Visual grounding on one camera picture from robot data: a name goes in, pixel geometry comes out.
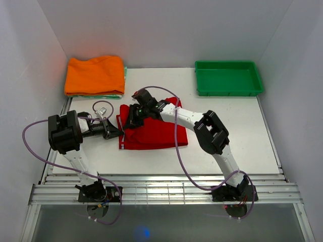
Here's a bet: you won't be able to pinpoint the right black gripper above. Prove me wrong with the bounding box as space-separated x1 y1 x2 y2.
123 105 149 131

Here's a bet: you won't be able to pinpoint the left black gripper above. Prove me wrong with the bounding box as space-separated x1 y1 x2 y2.
83 117 124 140

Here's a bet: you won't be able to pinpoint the red trousers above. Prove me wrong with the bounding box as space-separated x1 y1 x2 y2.
116 104 175 150

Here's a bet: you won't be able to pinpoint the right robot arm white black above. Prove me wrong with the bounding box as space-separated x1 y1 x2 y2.
123 89 249 201

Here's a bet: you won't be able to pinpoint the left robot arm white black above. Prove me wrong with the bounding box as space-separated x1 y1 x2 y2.
48 108 123 202

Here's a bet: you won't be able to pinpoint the folded orange trousers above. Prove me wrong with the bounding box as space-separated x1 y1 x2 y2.
64 55 126 96

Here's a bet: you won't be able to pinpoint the folded light green garment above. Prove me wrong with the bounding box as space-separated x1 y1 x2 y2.
67 66 129 100

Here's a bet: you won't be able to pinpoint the green plastic tray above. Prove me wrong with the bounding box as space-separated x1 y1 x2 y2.
195 60 263 97

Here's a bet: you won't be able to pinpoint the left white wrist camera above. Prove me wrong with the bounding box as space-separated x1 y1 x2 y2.
95 107 107 120

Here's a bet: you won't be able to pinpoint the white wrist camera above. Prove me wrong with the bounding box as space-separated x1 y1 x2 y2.
132 92 142 102
95 107 107 120

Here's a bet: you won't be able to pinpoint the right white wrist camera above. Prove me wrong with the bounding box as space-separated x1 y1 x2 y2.
132 92 142 102

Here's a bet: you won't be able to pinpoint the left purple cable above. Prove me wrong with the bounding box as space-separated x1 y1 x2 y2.
22 100 124 225

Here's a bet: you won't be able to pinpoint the aluminium rail frame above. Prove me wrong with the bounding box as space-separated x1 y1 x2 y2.
20 97 316 242

